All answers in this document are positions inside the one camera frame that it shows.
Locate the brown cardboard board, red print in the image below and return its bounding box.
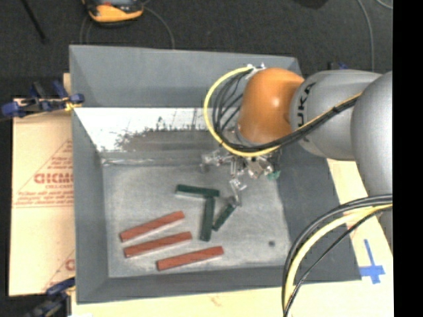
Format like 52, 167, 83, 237
8, 109, 76, 297

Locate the grey metal bin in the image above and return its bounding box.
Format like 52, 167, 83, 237
68, 44, 362, 305

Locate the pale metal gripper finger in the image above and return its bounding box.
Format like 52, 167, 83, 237
227, 178, 248, 208
200, 149, 234, 173

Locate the dark green flat block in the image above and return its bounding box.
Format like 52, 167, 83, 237
199, 195, 217, 242
174, 184, 221, 200
211, 203, 237, 232

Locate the red-brown flat block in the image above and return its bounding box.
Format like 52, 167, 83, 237
155, 246, 225, 272
119, 210, 186, 243
123, 231, 193, 259

